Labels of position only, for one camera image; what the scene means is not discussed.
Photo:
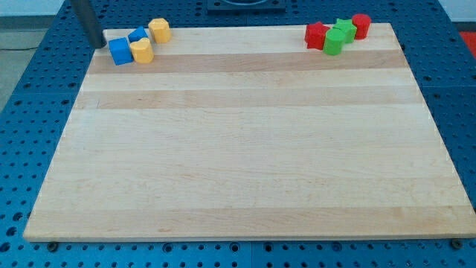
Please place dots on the yellow hexagon block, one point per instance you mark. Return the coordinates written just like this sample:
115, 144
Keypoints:
159, 30

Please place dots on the wooden board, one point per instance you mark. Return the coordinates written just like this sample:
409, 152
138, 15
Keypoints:
245, 134

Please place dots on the red star block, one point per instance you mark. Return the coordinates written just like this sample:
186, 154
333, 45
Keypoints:
315, 35

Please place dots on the yellow heart block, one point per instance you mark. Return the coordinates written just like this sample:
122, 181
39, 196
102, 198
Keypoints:
142, 51

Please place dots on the green cylinder block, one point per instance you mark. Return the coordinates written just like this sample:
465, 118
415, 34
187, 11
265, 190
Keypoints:
334, 41

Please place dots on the blue triangular block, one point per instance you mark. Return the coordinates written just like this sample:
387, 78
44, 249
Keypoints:
137, 34

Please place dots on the blue cube block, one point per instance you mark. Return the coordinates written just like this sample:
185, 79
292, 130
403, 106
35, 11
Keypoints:
119, 49

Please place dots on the green star block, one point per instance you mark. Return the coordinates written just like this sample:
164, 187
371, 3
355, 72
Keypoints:
348, 28

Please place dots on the red cylinder block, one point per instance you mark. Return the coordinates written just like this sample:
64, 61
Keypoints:
362, 23

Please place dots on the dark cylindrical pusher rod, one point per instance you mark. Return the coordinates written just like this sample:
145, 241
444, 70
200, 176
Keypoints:
89, 21

